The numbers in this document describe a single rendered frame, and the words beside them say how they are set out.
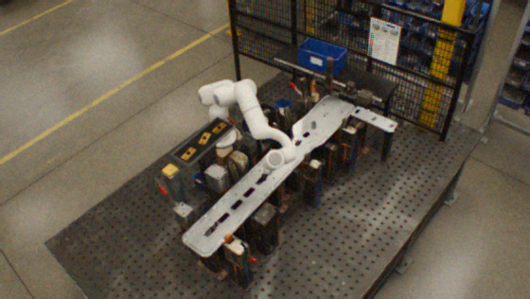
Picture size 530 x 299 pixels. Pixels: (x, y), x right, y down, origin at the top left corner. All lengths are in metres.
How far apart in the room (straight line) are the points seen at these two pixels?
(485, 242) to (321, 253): 1.56
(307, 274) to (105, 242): 1.18
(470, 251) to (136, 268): 2.36
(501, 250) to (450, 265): 0.44
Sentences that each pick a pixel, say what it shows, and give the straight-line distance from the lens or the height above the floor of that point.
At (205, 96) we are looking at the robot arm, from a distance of 2.60.
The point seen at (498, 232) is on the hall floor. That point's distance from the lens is 3.70.
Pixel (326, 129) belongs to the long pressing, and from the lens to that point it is 2.65.
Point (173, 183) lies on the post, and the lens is 2.31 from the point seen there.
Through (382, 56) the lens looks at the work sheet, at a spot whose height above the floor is 1.19.
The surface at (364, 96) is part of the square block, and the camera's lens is 2.82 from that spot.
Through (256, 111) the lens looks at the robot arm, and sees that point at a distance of 2.09.
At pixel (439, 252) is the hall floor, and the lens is 3.43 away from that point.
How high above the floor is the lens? 2.78
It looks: 44 degrees down
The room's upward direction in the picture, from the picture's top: 5 degrees counter-clockwise
